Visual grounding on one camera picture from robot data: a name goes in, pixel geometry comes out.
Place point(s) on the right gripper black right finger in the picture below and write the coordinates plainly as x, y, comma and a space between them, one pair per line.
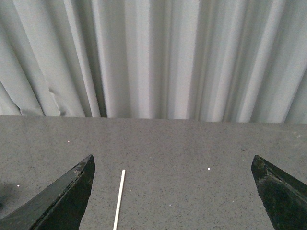
284, 197

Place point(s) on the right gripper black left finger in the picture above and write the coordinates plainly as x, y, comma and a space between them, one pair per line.
60, 206

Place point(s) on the white chopstick on table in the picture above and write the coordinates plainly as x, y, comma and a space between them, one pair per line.
115, 226

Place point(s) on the grey curtain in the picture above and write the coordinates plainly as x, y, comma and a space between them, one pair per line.
206, 60

